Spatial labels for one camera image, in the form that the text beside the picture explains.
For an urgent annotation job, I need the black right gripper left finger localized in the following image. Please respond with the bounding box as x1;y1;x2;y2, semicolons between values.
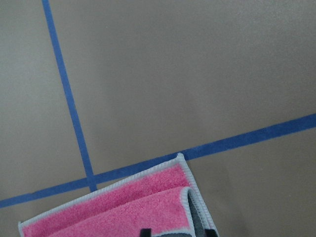
140;229;151;237

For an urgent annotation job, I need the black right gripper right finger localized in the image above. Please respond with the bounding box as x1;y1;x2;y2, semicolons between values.
204;229;215;237

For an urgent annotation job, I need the blue tape strip crosswise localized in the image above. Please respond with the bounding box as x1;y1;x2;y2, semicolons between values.
0;114;316;208

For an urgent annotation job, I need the blue tape strip lengthwise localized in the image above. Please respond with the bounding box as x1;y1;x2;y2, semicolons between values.
42;0;97;192

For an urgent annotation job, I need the pink towel white edge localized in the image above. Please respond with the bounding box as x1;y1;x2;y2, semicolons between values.
18;153;218;237

